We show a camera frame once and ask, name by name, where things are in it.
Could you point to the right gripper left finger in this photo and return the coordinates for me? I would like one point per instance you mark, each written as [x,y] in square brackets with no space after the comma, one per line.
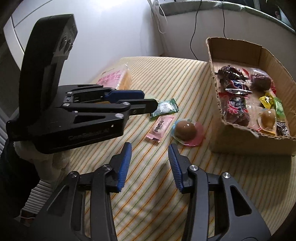
[80,207]

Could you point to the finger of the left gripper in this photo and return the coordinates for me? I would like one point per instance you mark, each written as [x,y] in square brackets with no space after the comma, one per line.
[102,95]
[103,111]

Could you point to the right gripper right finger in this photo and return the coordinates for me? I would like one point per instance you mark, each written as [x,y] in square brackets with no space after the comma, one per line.
[218,209]

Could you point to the pink toast bread bag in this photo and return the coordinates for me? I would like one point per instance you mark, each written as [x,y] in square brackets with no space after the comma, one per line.
[118,78]

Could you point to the small pink candy packet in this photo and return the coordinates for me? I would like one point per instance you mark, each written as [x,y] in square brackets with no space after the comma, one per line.
[157,132]

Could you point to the dark green mint packet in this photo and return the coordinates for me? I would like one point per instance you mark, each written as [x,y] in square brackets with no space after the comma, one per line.
[165,107]

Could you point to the pink cup chocolate jelly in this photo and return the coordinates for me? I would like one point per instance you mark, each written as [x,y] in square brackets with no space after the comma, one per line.
[188,132]

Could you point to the black plum candy packet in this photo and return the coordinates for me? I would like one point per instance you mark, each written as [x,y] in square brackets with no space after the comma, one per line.
[282,129]

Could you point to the orange cup chocolate jelly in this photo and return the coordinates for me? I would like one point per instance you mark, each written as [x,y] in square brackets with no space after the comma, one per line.
[267,122]

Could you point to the Snickers bar english label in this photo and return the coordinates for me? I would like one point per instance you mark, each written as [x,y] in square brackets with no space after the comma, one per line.
[237,112]

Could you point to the light green candy packet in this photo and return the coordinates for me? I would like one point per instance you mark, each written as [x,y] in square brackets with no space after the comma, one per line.
[280,113]

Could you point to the Snickers bar chinese label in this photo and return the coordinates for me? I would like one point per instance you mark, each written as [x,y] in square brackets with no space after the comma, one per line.
[233,81]

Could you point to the yellow candy packet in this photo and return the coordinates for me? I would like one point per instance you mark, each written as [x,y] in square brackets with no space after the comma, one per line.
[267,100]

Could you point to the clear bag dark dates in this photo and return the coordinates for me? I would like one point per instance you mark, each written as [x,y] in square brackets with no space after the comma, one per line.
[259,80]

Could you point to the red chocolate snack bag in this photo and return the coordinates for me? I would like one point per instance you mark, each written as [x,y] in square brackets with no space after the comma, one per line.
[224,98]

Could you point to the brown cardboard box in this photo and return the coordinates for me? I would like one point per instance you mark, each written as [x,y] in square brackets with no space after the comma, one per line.
[232,138]

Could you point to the striped yellow table cloth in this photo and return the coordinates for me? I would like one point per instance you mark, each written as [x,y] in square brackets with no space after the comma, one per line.
[150,207]

